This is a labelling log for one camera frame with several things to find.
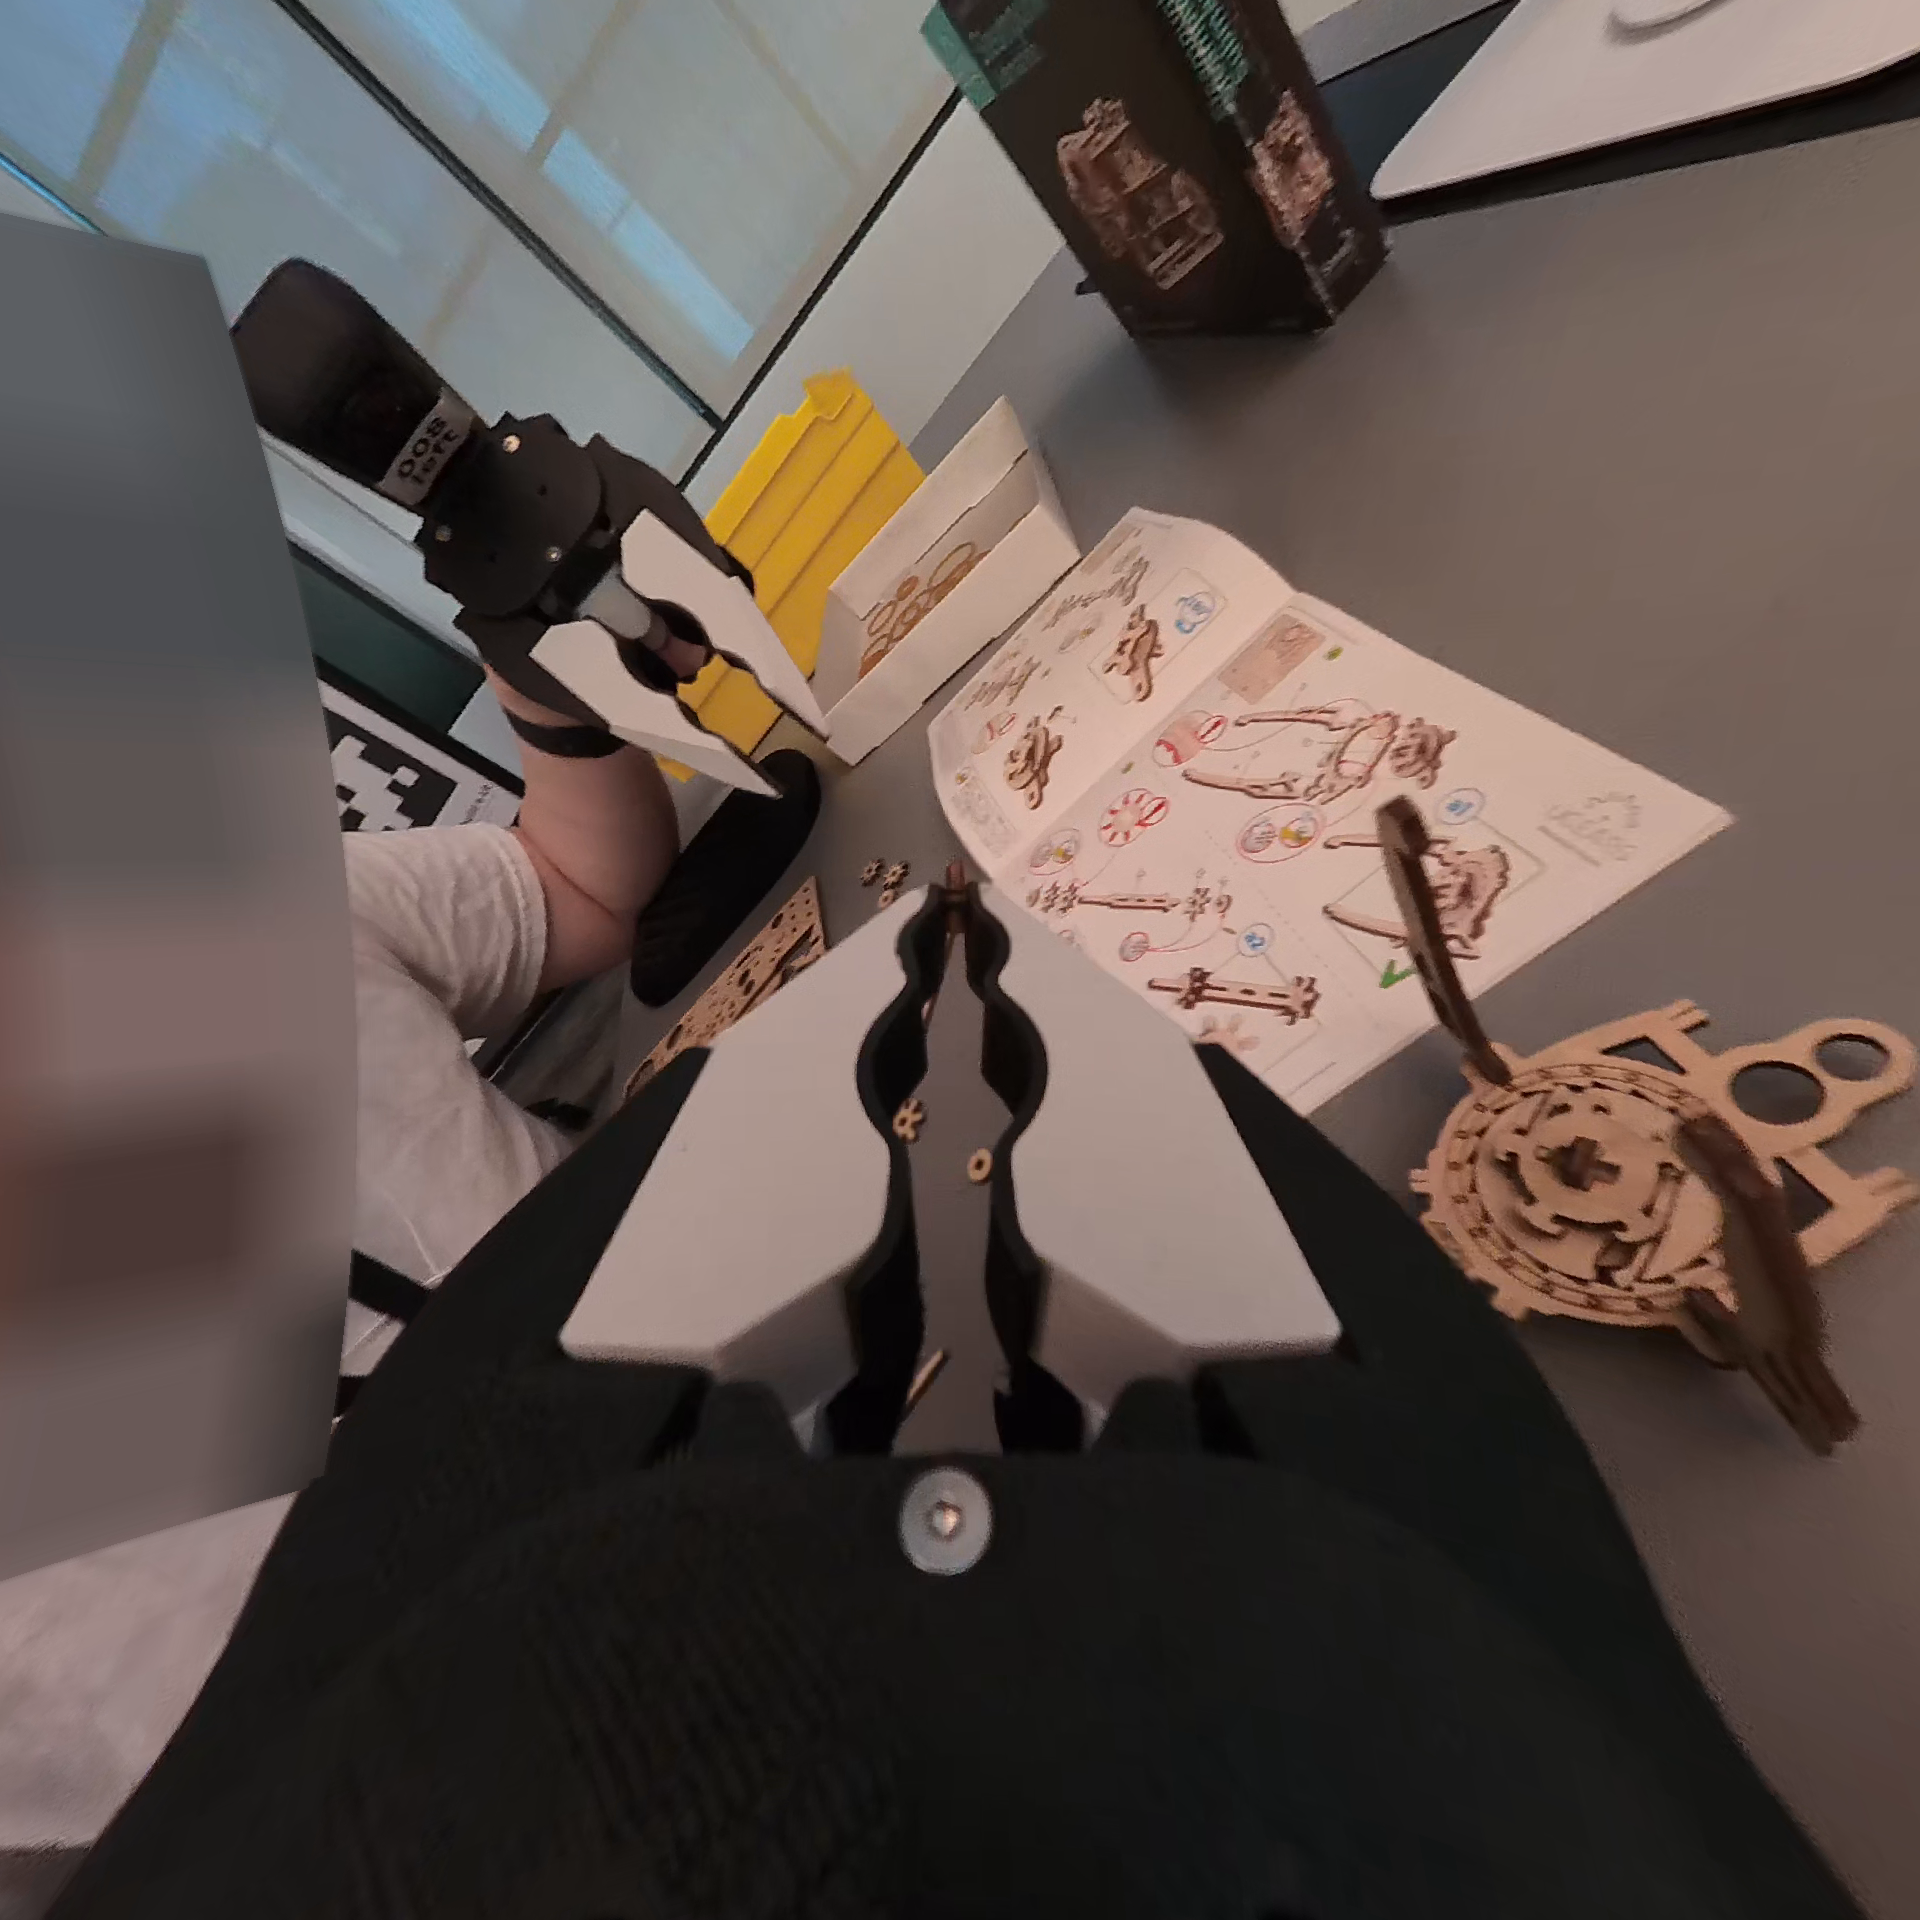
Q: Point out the printed instruction booklet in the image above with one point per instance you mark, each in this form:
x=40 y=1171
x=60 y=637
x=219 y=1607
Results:
x=1275 y=720

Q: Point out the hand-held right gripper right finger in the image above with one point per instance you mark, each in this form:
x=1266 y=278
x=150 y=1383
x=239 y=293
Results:
x=1171 y=1200

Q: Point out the person's white shirt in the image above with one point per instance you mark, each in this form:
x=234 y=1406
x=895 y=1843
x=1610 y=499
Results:
x=436 y=960

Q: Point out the glass window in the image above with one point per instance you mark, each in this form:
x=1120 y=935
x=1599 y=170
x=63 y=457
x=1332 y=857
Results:
x=451 y=181

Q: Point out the white cardboard box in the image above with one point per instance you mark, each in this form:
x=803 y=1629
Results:
x=961 y=496

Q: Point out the person's left forearm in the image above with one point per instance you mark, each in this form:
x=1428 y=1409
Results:
x=586 y=855

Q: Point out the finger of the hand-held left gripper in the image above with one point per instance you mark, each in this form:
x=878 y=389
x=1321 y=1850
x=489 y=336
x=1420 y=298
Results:
x=706 y=600
x=630 y=696

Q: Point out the yellow plastic tray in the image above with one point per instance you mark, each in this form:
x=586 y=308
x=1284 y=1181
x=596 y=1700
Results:
x=817 y=496

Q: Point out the assembled wooden model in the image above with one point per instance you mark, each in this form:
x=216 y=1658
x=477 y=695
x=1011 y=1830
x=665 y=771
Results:
x=1575 y=1185

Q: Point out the black white printed marker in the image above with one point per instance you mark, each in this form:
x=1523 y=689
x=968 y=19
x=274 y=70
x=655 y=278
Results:
x=391 y=781

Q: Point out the small wooden peg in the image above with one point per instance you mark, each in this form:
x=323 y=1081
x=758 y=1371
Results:
x=927 y=1371

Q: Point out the white monitor base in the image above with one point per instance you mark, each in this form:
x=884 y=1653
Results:
x=1651 y=106

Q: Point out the small wooden sheet fragment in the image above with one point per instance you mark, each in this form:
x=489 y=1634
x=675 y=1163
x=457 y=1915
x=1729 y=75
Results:
x=956 y=880

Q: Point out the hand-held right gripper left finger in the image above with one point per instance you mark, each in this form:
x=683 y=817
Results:
x=736 y=1200

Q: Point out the large wooden parts sheet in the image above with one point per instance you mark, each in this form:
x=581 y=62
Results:
x=751 y=975

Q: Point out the black model kit box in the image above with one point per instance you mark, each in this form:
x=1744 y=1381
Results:
x=1171 y=196

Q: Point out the wooden gear sheet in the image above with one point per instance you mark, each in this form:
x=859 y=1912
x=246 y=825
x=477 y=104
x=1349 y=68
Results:
x=918 y=600

